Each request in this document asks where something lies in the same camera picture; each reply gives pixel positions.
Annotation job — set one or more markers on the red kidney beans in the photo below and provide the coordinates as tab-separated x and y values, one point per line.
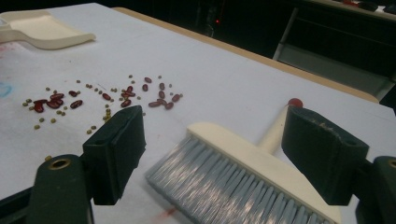
76	104

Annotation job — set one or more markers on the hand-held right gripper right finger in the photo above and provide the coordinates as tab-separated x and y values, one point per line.
320	155

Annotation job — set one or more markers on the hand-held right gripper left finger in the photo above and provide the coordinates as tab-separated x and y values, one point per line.
115	149

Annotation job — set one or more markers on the cream plastic dustpan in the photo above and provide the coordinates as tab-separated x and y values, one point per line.
46	31

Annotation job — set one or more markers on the white table cover sheet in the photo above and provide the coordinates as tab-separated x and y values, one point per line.
218	77

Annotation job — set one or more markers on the wooden table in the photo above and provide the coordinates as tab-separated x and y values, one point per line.
249	54

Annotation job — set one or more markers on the small green beans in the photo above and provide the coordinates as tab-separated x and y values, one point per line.
37	127

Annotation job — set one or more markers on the cream brush with grey bristles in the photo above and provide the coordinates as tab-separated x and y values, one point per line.
249	155

